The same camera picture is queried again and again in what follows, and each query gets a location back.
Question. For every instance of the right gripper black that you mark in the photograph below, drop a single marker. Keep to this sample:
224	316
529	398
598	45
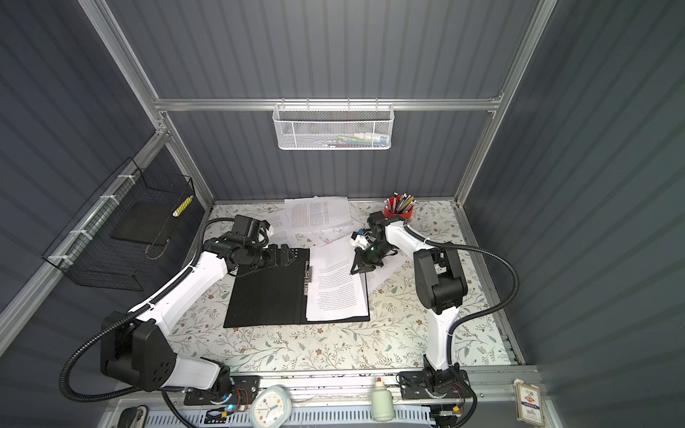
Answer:
362	264

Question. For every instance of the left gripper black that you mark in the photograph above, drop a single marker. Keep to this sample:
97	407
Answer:
273	260

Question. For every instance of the printed paper sheet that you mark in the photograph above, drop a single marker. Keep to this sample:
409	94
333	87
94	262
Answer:
281	231
334	294
317	213
379	275

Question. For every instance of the printed paper sheet front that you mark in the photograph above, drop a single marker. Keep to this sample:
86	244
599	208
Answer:
334	294

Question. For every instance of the orange folder black inside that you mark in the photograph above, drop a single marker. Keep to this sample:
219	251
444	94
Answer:
272	297

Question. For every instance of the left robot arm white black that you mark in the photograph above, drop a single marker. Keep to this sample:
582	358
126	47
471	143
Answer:
134	345

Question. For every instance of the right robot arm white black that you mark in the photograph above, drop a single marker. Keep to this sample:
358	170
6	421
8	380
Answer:
439	280

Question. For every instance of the diagram paper sheet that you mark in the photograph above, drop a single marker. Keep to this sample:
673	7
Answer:
326	236

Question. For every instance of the printed paper sheet back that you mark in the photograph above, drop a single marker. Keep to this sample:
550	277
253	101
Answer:
317	213

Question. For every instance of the red pen cup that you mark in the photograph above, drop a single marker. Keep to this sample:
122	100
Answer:
406	215

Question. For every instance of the pens in red cup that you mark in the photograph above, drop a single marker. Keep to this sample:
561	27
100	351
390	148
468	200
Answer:
399	202

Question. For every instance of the yellow marker in basket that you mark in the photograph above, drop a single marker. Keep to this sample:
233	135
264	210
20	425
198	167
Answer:
182	206

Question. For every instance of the white glue bottle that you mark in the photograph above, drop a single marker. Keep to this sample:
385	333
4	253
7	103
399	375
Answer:
382	402

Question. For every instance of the white table clock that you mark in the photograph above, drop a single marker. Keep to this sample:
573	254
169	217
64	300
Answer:
271	408

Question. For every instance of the black stapler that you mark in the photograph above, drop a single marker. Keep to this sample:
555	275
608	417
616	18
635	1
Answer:
133	417

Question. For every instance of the playing card box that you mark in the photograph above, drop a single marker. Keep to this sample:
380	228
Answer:
529	403

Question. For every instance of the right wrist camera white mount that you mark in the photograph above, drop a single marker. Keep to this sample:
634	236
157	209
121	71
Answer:
362	239

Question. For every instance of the white wire mesh basket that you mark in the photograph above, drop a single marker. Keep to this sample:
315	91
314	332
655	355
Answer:
333	130

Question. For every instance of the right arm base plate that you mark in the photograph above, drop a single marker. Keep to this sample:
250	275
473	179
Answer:
425	384

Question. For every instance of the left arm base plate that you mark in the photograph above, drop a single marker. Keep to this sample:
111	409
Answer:
230	390

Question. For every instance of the black wire mesh basket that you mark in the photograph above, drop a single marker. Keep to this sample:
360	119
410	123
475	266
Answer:
129	241

